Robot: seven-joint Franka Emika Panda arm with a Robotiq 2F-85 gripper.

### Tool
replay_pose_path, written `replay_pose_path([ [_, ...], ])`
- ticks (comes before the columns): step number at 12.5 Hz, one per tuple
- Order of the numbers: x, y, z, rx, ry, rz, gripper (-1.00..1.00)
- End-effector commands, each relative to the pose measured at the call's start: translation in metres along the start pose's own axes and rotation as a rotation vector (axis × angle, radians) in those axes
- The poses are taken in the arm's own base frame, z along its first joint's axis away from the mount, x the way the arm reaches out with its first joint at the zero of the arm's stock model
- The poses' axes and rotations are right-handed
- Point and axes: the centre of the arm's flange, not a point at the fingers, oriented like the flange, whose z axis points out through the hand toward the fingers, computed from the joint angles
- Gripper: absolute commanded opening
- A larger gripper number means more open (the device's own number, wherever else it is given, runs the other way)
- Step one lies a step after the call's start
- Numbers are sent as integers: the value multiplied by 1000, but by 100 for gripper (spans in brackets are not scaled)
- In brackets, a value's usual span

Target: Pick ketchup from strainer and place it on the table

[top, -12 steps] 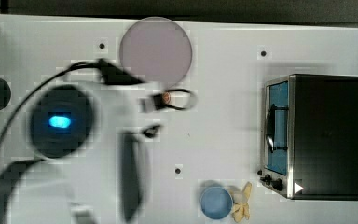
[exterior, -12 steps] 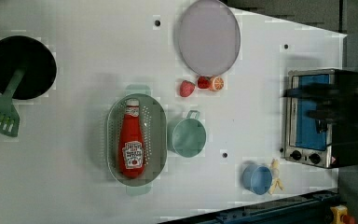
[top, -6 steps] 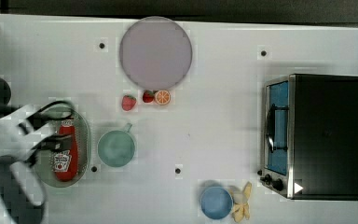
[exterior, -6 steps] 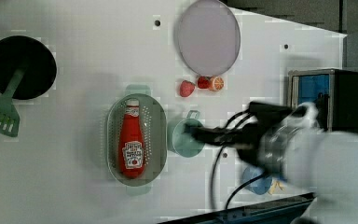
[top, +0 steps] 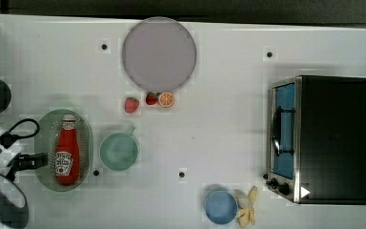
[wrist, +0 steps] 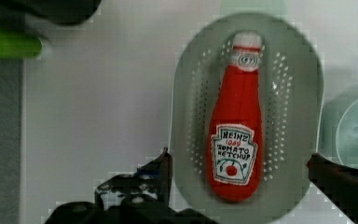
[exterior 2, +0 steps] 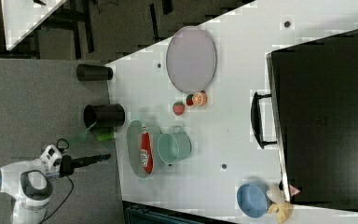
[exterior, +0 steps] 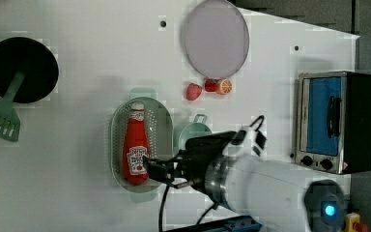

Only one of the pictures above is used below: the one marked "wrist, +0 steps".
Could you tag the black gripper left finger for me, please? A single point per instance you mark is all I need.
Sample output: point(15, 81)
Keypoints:
point(153, 180)

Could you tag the green oval strainer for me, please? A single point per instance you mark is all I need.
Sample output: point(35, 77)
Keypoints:
point(291, 93)

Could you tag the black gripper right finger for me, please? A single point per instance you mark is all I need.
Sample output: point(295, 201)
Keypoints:
point(338, 182)

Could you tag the green metal cup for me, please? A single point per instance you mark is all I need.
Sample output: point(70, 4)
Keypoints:
point(339, 129)

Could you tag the green slotted spatula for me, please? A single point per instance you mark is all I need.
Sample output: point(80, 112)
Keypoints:
point(18, 45)

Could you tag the red plush ketchup bottle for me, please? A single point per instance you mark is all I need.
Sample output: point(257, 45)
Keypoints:
point(235, 139)

